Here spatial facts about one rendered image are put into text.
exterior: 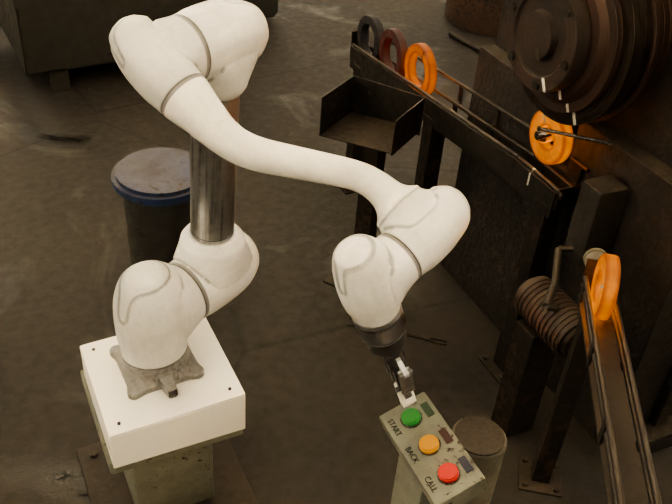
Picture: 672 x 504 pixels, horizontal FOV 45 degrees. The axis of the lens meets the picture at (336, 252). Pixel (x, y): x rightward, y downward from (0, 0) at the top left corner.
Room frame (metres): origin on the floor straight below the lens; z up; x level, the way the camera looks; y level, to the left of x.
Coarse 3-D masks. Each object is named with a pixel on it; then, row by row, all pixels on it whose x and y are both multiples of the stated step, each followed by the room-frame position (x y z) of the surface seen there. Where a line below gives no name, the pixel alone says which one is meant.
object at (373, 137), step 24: (336, 96) 2.42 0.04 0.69; (360, 96) 2.50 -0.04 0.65; (384, 96) 2.46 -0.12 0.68; (408, 96) 2.42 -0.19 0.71; (336, 120) 2.43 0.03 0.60; (360, 120) 2.45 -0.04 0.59; (384, 120) 2.45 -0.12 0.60; (408, 120) 2.30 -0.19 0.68; (360, 144) 2.28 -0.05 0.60; (384, 144) 2.28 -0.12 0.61; (360, 216) 2.34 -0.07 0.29
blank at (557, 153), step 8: (536, 120) 2.07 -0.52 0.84; (544, 120) 2.04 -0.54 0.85; (552, 120) 2.01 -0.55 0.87; (536, 128) 2.06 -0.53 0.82; (552, 128) 2.00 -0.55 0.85; (560, 128) 1.98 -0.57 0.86; (568, 128) 1.98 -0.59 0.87; (560, 136) 1.97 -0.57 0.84; (536, 144) 2.05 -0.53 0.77; (544, 144) 2.03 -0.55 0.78; (560, 144) 1.96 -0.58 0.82; (568, 144) 1.96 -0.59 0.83; (536, 152) 2.04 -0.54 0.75; (544, 152) 2.01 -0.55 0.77; (552, 152) 1.98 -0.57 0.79; (560, 152) 1.96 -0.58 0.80; (568, 152) 1.96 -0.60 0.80; (544, 160) 2.00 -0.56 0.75; (552, 160) 1.98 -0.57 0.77; (560, 160) 1.96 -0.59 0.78
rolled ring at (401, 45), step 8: (384, 32) 2.88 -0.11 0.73; (392, 32) 2.82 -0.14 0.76; (400, 32) 2.82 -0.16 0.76; (384, 40) 2.87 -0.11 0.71; (400, 40) 2.78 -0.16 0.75; (384, 48) 2.88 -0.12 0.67; (400, 48) 2.76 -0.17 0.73; (384, 56) 2.87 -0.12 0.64; (400, 56) 2.75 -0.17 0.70; (392, 64) 2.86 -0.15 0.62; (400, 64) 2.74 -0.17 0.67; (400, 72) 2.75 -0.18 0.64
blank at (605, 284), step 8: (600, 256) 1.57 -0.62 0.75; (608, 256) 1.53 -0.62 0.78; (616, 256) 1.53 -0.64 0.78; (600, 264) 1.55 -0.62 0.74; (608, 264) 1.50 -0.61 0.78; (616, 264) 1.50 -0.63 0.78; (600, 272) 1.54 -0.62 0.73; (608, 272) 1.48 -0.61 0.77; (616, 272) 1.48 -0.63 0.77; (592, 280) 1.58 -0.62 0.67; (600, 280) 1.54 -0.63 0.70; (608, 280) 1.46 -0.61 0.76; (616, 280) 1.46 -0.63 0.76; (592, 288) 1.55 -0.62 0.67; (600, 288) 1.48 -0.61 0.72; (608, 288) 1.45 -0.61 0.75; (616, 288) 1.45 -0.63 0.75; (592, 296) 1.53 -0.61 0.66; (600, 296) 1.45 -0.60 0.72; (608, 296) 1.44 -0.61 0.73; (616, 296) 1.44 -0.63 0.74; (600, 304) 1.44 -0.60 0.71; (608, 304) 1.44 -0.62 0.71; (600, 312) 1.44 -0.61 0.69; (608, 312) 1.43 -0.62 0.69
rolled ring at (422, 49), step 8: (408, 48) 2.73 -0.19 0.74; (416, 48) 2.68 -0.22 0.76; (424, 48) 2.65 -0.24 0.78; (408, 56) 2.72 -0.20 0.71; (416, 56) 2.72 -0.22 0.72; (424, 56) 2.63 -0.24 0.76; (432, 56) 2.63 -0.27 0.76; (408, 64) 2.72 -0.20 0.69; (424, 64) 2.62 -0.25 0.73; (432, 64) 2.60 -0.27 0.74; (408, 72) 2.71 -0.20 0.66; (432, 72) 2.59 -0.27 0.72; (416, 80) 2.70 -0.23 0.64; (424, 80) 2.61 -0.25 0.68; (432, 80) 2.59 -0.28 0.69; (424, 88) 2.60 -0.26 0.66; (432, 88) 2.60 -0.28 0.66
